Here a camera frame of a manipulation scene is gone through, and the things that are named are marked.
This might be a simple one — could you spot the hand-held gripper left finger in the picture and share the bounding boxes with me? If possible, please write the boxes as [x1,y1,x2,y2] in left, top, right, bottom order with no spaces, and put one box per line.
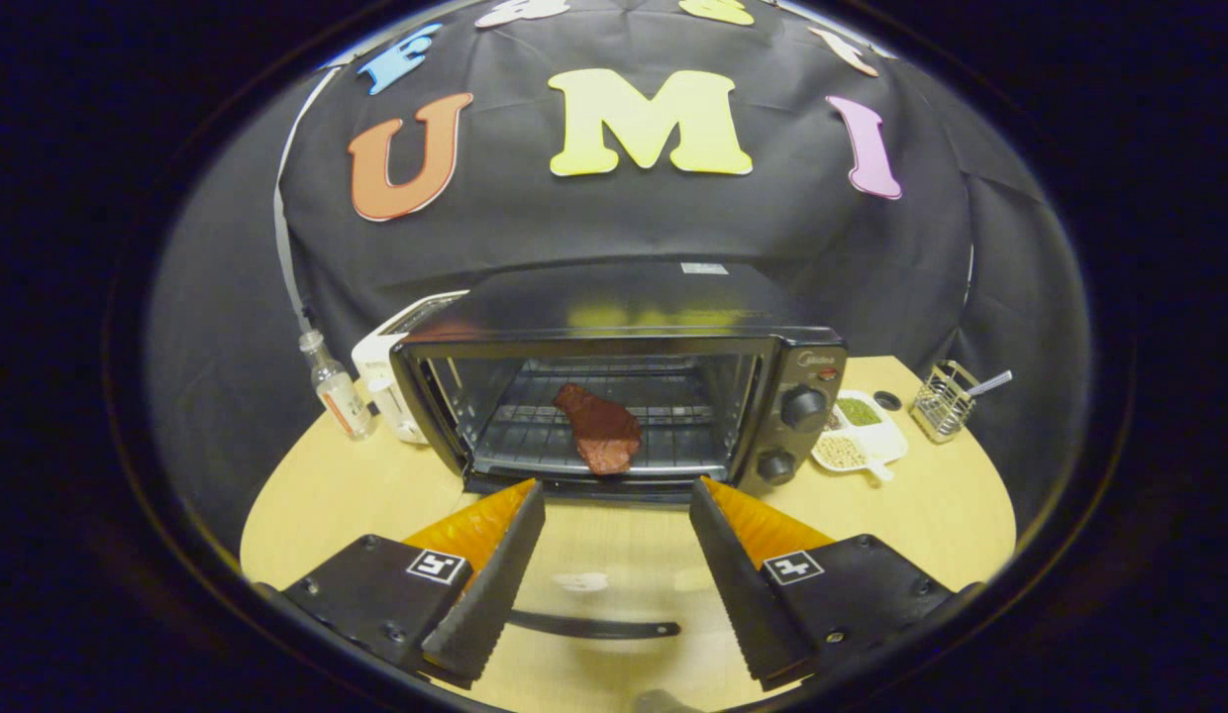
[277,480,546,689]

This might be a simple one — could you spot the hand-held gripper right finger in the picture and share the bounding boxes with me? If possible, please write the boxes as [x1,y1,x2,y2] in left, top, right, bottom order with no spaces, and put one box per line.
[689,477,962,691]

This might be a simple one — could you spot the reddish brown meat piece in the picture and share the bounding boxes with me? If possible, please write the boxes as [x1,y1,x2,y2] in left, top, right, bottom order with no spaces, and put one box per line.
[554,383,642,476]

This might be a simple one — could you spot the black toaster oven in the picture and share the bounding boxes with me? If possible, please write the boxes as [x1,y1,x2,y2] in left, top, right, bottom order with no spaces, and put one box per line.
[389,260,849,645]

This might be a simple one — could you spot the white toaster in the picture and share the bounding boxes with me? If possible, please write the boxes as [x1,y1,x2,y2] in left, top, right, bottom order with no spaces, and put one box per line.
[352,290,468,445]

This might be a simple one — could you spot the white divided plate with beans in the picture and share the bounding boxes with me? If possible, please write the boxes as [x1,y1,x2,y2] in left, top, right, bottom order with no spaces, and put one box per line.
[810,394,909,483]

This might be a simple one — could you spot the small clear bottle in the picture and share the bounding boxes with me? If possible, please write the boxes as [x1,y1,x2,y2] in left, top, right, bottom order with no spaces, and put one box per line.
[298,331,374,441]

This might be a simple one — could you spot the black backdrop cloth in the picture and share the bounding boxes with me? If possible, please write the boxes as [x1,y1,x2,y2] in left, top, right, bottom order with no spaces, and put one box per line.
[144,0,1095,536]

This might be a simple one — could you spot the metal wire holder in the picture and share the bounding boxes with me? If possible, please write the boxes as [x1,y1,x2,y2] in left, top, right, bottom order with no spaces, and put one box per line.
[911,360,979,444]

